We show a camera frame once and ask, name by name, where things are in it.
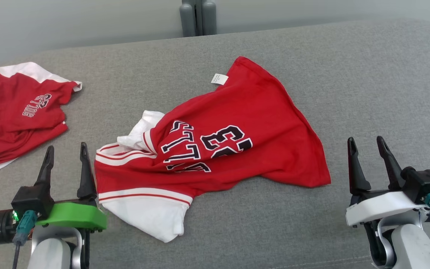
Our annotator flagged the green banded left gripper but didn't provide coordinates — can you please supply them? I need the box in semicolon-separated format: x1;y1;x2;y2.
34;142;107;230

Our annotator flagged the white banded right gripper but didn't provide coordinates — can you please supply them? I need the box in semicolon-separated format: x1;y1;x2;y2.
346;136;428;227

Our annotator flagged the red shorts Bulls 23 print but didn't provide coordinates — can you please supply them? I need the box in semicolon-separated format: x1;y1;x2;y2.
0;62;83;176

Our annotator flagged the red white jersey number 33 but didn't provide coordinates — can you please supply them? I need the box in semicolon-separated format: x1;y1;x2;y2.
94;56;331;243

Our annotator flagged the left camera cable teal plug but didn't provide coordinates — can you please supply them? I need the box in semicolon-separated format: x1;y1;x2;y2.
12;210;38;269

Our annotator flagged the grey metal partition post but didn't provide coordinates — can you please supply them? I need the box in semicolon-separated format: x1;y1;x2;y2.
179;0;217;37

